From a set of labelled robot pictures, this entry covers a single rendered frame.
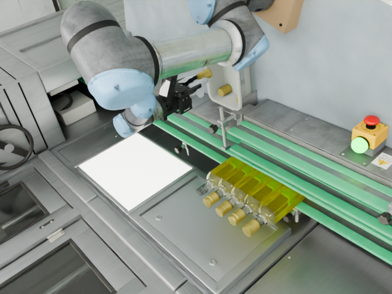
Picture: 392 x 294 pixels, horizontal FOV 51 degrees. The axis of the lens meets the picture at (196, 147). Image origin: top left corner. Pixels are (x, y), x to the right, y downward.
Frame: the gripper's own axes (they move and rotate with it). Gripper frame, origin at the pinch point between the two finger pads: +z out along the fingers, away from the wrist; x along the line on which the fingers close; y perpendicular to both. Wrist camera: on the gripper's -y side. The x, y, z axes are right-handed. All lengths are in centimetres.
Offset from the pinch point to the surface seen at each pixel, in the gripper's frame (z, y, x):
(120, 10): 31, 3, -103
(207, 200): -24.6, 25.4, 25.2
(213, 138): -2.8, 22.5, 5.3
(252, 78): 14.8, 4.4, 10.0
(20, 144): -52, 31, -71
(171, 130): -3.4, 29.5, -21.1
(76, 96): -12, 33, -94
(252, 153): -2.4, 20.6, 24.3
